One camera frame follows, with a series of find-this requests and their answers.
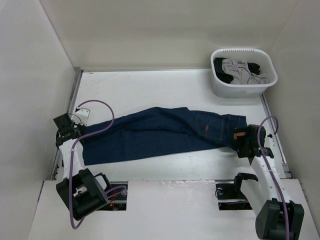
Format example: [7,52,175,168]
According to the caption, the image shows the dark blue jeans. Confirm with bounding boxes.
[82,107,247,166]

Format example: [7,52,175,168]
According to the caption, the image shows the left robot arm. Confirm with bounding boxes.
[53,113,112,222]

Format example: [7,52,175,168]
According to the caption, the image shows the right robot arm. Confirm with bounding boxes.
[231,124,305,240]

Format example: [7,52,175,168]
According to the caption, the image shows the white plastic basket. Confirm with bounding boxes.
[210,48,278,98]

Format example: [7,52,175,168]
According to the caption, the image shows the grey garment in basket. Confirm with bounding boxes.
[220,58,271,85]

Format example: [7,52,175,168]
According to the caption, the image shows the black garment in basket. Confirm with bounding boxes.
[212,56,262,85]

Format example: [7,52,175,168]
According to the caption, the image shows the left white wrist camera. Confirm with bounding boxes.
[74,107,91,126]

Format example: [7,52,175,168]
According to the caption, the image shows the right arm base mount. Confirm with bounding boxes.
[214,180,252,211]

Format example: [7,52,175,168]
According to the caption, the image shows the left aluminium table rail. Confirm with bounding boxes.
[47,66,84,181]

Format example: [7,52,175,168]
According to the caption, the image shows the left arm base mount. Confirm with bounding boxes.
[102,181,129,211]

